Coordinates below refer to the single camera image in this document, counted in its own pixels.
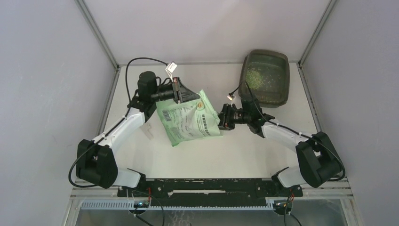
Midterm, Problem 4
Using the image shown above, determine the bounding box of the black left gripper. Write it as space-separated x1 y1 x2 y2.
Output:
151 77 200 104

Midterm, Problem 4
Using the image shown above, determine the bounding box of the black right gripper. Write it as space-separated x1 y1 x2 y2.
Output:
208 104 251 131

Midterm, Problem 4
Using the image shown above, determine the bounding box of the green cat litter bag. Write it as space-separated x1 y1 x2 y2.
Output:
156 90 222 146

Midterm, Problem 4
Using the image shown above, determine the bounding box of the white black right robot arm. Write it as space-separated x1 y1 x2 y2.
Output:
218 99 346 196

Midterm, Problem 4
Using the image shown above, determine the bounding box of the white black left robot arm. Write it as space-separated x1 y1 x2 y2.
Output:
69 71 200 196

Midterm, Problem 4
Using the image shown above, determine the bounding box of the green litter in box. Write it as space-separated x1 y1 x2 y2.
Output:
244 64 286 102

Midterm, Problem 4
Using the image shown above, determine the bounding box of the dark grey litter box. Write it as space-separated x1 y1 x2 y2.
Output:
238 49 290 108

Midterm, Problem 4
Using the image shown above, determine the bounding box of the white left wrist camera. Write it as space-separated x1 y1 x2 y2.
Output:
165 62 177 82

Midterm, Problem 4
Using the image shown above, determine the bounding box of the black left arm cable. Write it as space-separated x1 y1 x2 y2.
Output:
68 57 169 189

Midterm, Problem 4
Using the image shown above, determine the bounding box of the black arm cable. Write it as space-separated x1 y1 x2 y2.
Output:
231 81 347 182
68 57 169 189

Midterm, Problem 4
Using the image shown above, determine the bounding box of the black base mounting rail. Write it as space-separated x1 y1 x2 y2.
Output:
117 177 303 205

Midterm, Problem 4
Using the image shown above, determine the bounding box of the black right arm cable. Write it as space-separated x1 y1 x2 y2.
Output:
231 81 347 182

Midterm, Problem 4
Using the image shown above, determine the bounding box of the white slotted cable duct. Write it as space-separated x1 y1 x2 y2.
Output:
81 199 312 211

